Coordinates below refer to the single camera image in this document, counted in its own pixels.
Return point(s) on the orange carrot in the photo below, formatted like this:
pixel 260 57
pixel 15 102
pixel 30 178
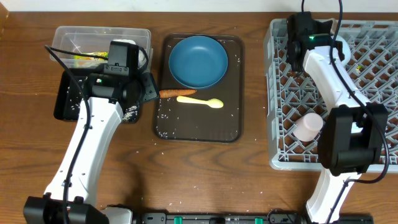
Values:
pixel 176 92

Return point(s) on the dark blue plate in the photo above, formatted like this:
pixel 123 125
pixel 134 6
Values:
pixel 198 62

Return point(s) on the white tissue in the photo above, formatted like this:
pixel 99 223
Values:
pixel 141 58

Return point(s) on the pink cup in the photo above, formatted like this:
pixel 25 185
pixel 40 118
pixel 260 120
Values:
pixel 308 126

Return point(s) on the green yellow snack wrapper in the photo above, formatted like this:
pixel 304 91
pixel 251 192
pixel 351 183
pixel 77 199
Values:
pixel 91 56

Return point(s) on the light blue rice bowl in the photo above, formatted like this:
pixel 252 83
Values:
pixel 345 48

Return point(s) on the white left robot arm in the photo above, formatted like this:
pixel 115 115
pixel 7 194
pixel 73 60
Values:
pixel 71 195

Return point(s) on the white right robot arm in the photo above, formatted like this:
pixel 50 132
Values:
pixel 353 136

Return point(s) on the grey dishwasher rack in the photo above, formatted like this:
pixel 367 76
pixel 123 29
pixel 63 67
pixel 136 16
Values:
pixel 373 69

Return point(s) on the yellow spoon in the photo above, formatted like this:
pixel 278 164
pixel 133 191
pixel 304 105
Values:
pixel 212 103

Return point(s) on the dark brown serving tray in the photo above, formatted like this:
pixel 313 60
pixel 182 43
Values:
pixel 193 122

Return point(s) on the clear plastic bin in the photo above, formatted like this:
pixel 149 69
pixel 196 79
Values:
pixel 70 40

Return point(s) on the black rectangular bin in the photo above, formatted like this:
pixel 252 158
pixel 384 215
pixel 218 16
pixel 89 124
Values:
pixel 95 83

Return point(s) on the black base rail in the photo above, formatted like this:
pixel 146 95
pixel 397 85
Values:
pixel 191 218

